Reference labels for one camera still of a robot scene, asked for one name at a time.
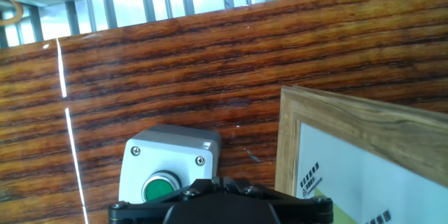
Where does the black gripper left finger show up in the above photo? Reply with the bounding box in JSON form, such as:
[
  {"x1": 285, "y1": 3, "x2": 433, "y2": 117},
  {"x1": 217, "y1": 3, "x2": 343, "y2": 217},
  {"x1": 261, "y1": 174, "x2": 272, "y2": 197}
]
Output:
[{"x1": 107, "y1": 176, "x2": 221, "y2": 224}]

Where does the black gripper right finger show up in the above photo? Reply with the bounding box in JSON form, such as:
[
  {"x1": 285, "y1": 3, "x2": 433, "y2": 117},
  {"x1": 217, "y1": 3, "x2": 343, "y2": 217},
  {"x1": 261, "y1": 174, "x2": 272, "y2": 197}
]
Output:
[{"x1": 220, "y1": 176, "x2": 334, "y2": 224}]

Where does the white box green push button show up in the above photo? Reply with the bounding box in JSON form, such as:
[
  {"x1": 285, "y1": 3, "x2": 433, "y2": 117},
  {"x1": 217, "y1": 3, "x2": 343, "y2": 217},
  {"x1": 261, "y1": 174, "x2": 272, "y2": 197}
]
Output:
[{"x1": 118, "y1": 122, "x2": 223, "y2": 205}]

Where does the wood-grain table mat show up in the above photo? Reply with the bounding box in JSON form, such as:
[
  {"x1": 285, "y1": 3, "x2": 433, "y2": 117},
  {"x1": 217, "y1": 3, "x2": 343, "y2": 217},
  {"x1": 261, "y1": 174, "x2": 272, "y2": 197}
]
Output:
[{"x1": 0, "y1": 0, "x2": 448, "y2": 224}]

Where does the wooden photo frame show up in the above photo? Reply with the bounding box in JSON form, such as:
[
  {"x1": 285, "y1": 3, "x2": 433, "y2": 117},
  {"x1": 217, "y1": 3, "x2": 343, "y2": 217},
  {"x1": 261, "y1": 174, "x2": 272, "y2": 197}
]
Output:
[{"x1": 274, "y1": 84, "x2": 448, "y2": 224}]

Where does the tan curved cable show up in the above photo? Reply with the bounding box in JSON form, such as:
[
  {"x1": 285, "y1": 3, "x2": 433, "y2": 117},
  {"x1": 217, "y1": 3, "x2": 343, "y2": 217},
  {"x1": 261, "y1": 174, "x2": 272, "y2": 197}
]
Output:
[{"x1": 0, "y1": 0, "x2": 25, "y2": 27}]

